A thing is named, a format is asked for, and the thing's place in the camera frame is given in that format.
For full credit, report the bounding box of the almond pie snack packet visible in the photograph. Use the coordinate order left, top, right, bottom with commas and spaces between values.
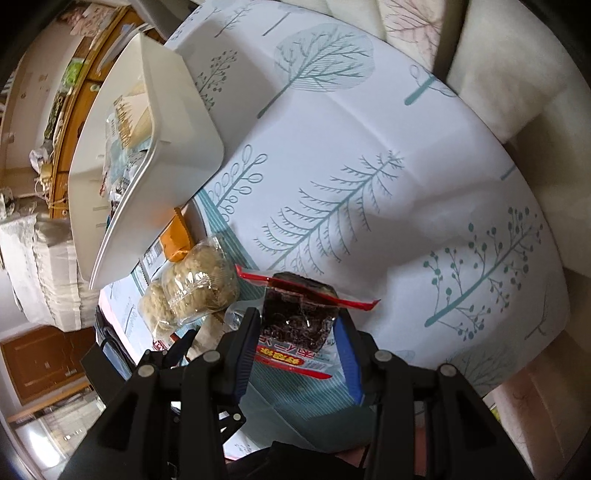
233, 263, 381, 381

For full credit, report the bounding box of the red-white snack bag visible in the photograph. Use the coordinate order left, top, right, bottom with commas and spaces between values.
105, 80, 152, 152

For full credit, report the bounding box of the pale puffed rice cake packet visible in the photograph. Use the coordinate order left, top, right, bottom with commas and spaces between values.
138, 236, 239, 342

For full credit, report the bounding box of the orange snack packet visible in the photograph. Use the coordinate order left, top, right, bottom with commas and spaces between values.
159, 207, 195, 263

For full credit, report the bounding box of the white lace cloth stack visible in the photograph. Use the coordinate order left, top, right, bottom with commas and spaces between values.
1, 213, 98, 332

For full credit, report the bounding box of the white tree-print tablecloth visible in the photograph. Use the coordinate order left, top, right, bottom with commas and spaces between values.
96, 0, 571, 462

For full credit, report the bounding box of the white plastic storage bin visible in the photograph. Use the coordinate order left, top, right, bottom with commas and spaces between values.
68, 34, 223, 290

